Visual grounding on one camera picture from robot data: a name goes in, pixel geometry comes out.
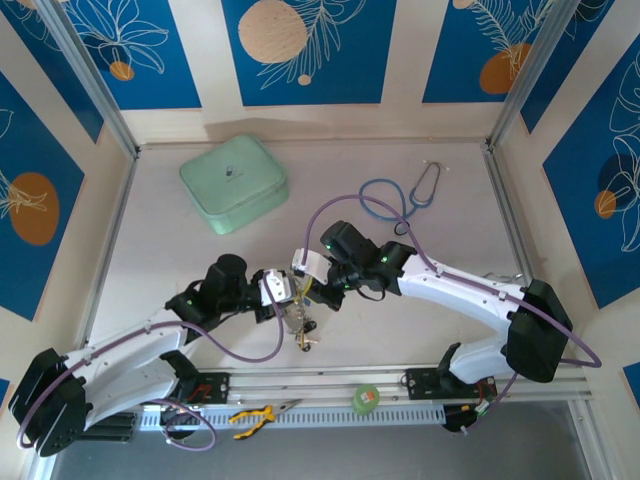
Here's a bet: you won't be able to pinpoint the metal keyring disc with keys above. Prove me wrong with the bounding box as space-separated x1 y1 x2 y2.
279 279 321 354

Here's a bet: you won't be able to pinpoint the blue stethoscope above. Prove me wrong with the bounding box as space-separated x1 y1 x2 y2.
358 159 450 237

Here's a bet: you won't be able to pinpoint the green tape roll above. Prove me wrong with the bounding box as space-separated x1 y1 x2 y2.
352 383 381 416

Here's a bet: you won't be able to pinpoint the mint green zip case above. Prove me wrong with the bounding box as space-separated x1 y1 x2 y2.
178 133 291 236

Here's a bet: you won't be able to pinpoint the yellow black pliers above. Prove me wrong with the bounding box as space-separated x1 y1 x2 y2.
228 398 304 441

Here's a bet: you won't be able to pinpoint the black ribbed block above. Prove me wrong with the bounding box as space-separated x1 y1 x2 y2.
87 412 136 444

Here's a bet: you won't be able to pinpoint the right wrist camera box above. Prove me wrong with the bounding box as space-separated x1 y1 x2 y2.
291 247 331 286

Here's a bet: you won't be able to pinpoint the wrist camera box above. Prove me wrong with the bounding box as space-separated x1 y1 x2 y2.
291 247 331 286
259 268 300 306

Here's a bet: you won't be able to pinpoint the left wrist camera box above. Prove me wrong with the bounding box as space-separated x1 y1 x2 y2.
259 268 300 306

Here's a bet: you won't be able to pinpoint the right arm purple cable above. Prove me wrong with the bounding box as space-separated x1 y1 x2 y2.
303 194 603 436

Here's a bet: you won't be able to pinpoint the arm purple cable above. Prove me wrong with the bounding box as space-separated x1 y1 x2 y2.
17 279 287 452
303 194 603 436

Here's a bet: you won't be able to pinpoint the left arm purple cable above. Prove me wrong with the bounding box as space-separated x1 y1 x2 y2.
17 279 287 452

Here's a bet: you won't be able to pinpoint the aluminium frame rail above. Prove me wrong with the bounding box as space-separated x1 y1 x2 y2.
42 362 594 412

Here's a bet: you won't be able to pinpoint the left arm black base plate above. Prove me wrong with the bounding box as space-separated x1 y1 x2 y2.
177 370 232 405

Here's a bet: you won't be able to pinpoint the slotted grey cable duct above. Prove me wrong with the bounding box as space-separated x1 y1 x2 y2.
139 403 446 430

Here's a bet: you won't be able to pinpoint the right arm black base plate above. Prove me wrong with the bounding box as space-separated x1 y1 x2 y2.
402 368 496 401

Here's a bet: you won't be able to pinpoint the silver wire hook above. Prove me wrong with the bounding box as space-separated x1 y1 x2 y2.
483 269 525 284

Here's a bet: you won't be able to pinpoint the aluminium frame post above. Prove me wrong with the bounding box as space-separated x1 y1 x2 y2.
34 0 141 159
487 0 569 151

